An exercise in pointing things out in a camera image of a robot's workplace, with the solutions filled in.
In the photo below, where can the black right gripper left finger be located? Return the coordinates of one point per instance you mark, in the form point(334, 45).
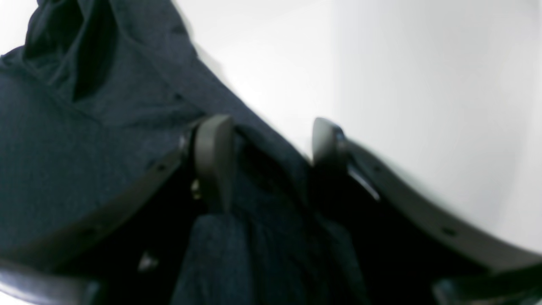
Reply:
point(130, 250)

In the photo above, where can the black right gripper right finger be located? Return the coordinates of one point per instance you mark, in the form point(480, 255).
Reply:
point(410, 250)

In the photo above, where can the dark navy long-sleeve shirt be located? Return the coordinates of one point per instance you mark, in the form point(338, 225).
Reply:
point(101, 90)

